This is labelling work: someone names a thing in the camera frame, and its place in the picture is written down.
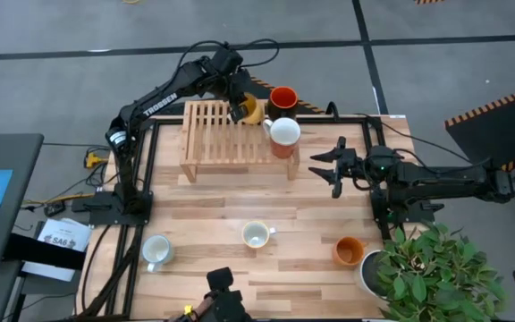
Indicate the hazard-striped floor strip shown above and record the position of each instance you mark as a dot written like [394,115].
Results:
[264,85]

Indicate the red-orange mug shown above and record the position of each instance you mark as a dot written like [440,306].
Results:
[283,99]

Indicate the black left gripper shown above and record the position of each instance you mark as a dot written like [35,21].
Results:
[238,87]

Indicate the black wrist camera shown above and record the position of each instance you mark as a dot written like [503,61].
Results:
[382,156]
[228,58]

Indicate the hazard-striped marker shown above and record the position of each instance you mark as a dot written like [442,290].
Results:
[427,2]

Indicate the black power adapter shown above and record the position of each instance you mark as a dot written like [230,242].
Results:
[54,209]

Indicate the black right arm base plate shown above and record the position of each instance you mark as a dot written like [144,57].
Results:
[418,210]

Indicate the yellow power plug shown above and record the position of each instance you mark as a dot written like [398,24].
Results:
[93,160]

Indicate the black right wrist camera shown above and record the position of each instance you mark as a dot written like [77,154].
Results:
[382,156]

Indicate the wooden slatted rack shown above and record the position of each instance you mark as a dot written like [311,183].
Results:
[213,143]

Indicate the large black hazard-striped mat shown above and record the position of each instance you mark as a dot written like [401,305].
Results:
[494,129]

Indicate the black aluminium table frame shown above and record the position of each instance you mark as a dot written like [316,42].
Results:
[329,120]

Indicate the grey desk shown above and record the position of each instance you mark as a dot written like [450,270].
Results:
[25,179]

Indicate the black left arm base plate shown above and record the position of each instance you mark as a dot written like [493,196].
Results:
[105,214]

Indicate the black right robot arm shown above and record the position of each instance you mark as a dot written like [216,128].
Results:
[441,181]

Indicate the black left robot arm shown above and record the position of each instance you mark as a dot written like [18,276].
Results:
[161,105]

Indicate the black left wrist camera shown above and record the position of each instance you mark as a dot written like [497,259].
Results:
[228,58]

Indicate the golden yellow mug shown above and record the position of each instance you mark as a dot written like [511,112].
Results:
[257,117]

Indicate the white mug orange leaf pattern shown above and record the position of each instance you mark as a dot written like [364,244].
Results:
[283,132]

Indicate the white plant pot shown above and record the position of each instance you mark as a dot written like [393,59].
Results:
[367,273]

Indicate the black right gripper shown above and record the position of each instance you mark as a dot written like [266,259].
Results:
[349,164]

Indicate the white printed papers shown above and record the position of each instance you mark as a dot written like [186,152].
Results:
[63,234]

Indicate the green leafy plant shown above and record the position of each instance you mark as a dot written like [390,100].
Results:
[436,277]

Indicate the black table-level camera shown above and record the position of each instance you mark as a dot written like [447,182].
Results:
[224,295]

